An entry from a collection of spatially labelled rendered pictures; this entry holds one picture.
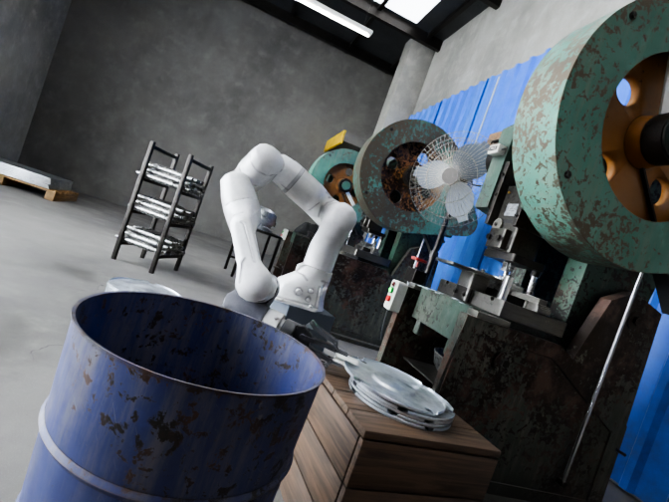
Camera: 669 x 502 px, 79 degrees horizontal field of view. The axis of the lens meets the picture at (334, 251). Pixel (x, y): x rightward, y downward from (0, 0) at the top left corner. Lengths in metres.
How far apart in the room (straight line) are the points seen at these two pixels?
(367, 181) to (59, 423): 2.51
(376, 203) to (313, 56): 6.02
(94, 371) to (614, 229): 1.35
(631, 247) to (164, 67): 7.83
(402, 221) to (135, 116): 6.21
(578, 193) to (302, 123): 7.25
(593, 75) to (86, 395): 1.38
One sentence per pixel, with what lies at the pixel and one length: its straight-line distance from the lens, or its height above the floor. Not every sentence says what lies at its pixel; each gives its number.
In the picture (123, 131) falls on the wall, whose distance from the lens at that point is 8.32.
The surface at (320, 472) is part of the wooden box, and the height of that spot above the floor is 0.17.
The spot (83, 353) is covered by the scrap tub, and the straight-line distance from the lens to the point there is 0.63.
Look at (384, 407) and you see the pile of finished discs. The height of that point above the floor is 0.37.
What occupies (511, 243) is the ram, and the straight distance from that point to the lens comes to 1.74.
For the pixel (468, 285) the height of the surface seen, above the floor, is 0.71.
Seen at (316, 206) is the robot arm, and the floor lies 0.79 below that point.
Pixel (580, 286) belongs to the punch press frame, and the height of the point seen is 0.85.
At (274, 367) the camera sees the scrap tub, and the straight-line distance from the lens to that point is 0.91.
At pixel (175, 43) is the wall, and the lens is 8.55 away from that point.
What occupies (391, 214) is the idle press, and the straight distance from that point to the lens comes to 2.97.
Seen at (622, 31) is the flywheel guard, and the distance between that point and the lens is 1.52.
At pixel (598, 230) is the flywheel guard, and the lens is 1.43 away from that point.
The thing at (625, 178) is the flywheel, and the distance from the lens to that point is 1.60.
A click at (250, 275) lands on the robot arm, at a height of 0.54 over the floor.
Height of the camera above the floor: 0.70
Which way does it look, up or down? 1 degrees down
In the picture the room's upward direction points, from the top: 20 degrees clockwise
